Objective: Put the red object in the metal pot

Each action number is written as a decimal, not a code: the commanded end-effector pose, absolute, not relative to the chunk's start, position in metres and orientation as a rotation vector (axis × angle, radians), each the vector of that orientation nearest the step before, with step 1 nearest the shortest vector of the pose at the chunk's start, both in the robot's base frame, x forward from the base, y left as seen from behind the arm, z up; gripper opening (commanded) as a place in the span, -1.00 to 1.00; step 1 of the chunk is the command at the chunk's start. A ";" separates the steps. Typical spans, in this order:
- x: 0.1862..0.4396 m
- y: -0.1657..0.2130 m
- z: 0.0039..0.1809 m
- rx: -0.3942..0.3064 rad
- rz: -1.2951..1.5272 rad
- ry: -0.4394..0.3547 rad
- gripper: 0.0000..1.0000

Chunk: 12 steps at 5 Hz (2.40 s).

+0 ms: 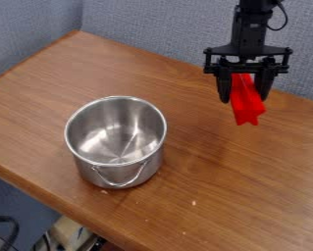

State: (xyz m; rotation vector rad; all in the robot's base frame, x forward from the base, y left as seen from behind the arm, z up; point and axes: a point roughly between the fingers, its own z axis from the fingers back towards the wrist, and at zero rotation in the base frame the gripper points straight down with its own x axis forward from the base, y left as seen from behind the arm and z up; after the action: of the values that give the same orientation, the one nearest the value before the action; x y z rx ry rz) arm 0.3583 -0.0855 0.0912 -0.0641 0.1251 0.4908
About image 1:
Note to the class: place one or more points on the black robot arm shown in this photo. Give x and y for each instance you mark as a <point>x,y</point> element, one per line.
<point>264,6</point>

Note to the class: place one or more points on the red plastic block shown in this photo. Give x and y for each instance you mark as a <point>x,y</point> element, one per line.
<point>245,101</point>

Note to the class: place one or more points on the beige box under table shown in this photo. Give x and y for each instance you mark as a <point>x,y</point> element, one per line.
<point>68,236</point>

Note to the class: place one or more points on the metal pot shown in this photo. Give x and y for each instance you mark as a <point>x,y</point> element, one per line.
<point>114,136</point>

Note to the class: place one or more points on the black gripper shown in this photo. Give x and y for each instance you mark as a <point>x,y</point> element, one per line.
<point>246,55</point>

